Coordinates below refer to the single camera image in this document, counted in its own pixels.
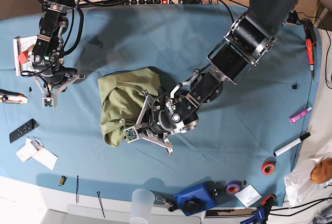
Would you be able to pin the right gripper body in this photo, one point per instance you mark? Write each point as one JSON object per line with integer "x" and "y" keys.
{"x": 53, "y": 84}

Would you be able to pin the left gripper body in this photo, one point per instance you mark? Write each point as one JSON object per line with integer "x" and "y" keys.
{"x": 151, "y": 125}

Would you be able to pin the olive green t-shirt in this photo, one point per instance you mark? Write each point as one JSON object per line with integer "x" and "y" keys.
{"x": 122, "y": 99}

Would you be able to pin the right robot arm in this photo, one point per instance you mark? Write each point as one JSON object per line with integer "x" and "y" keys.
{"x": 45, "y": 62}

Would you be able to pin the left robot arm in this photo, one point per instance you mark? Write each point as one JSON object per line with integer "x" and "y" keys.
{"x": 250, "y": 37}

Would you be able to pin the red cube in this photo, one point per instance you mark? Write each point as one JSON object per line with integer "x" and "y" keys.
{"x": 23, "y": 56}

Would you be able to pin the black remote control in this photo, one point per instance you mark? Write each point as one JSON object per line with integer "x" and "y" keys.
{"x": 22, "y": 130}

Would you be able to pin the orange white utility knife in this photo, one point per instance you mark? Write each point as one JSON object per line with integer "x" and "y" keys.
{"x": 12, "y": 97}

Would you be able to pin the white card package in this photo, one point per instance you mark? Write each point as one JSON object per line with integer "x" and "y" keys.
{"x": 31, "y": 147}

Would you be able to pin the white paper sheet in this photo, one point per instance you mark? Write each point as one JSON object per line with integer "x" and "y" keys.
{"x": 42, "y": 155}

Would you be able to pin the metal carabiner keyring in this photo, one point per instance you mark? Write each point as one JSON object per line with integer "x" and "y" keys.
{"x": 167, "y": 203}

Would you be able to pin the translucent plastic cup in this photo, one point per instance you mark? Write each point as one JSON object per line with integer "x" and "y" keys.
{"x": 141, "y": 206}

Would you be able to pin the blue plastic box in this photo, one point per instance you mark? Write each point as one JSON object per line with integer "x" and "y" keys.
{"x": 195, "y": 199}

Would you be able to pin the black zip tie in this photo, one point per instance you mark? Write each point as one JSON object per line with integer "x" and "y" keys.
{"x": 100, "y": 201}
{"x": 77, "y": 187}

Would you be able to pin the blue table cloth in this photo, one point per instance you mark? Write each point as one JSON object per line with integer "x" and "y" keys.
{"x": 236, "y": 133}

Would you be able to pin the small green battery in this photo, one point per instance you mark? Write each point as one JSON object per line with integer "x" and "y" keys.
{"x": 62, "y": 180}

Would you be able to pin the purple tape roll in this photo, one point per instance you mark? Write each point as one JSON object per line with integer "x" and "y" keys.
{"x": 233, "y": 187}

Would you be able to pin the white paper card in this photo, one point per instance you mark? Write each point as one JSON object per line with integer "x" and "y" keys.
{"x": 248, "y": 196}

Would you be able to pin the red tape roll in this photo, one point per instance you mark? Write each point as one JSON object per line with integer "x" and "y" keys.
{"x": 268, "y": 168}

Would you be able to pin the white black marker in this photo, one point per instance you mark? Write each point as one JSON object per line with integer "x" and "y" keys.
{"x": 291, "y": 144}

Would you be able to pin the pink tube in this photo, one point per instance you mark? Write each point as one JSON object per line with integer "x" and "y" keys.
{"x": 300, "y": 115}

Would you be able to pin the blue orange bar clamp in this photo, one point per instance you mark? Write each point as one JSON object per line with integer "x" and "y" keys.
{"x": 261, "y": 214}

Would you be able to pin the orange screwdriver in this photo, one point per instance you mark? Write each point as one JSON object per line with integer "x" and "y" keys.
{"x": 310, "y": 56}

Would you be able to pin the white plastic bag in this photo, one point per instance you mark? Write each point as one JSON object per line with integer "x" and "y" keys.
{"x": 298, "y": 185}

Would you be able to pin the black orange clamp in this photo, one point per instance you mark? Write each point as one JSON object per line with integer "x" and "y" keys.
{"x": 309, "y": 30}

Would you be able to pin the orange furry object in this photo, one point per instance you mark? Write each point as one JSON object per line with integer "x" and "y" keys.
{"x": 321, "y": 172}

